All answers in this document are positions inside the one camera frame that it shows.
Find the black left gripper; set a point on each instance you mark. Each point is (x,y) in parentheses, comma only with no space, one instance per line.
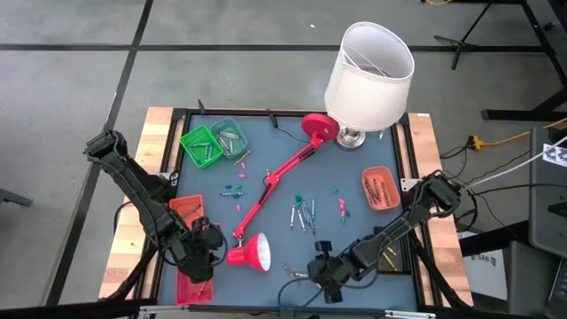
(197,259)

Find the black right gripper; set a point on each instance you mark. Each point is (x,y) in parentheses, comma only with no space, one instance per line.
(332,270)

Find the orange crayon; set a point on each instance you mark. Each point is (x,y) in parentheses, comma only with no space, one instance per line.
(191,211)

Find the red-orange crayon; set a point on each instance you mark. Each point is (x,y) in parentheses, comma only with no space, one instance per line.
(202,289)

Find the yellow crayon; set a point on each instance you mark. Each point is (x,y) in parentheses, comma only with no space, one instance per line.
(391,258)

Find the tan brown crayon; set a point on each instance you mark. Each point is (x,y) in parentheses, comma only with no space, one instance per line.
(243,157)

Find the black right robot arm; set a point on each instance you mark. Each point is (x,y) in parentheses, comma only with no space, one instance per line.
(398,230)

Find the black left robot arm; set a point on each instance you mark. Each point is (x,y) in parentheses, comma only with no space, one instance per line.
(142,195)

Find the orange mesh basket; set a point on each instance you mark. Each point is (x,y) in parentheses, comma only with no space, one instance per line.
(177,206)

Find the red mesh basket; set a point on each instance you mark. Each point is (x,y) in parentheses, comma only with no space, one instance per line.
(184,290)

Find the green mesh basket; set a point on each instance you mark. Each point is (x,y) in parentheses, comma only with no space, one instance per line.
(215,155)

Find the black mesh basket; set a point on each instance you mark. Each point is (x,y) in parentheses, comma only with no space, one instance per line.
(405,261)

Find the wooden side board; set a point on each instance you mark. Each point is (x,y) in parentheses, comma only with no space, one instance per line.
(126,248)
(445,248)

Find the teal eraser cap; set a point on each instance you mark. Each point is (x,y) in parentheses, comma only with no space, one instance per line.
(299,197)

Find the orange plastic bin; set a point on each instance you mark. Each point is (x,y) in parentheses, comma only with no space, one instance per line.
(374,204)

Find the teal plastic bin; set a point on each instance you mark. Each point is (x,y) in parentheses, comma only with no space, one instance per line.
(241,148)

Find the black power plug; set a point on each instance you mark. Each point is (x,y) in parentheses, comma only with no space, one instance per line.
(273,119)

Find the red desk lamp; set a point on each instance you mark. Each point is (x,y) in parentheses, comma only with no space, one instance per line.
(321,126)

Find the white cardboard box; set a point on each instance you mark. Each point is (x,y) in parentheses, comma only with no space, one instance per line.
(483,274)

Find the black rig beam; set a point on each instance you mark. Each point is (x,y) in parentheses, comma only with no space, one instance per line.
(66,310)

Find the grey furniture foot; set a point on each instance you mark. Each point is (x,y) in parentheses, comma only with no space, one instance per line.
(15,197)

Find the white-shade table lamp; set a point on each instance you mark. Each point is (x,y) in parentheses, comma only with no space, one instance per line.
(367,88)

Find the dark grey tower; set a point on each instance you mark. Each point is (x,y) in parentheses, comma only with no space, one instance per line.
(527,279)

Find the grey cabinet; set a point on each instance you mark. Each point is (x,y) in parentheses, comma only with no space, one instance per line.
(547,212)

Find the black-white marker tag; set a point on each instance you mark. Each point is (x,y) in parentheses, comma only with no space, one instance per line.
(556,155)

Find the black tripod stand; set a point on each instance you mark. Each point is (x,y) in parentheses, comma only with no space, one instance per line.
(463,43)

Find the black desk frame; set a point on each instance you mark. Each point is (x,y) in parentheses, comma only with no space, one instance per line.
(522,114)

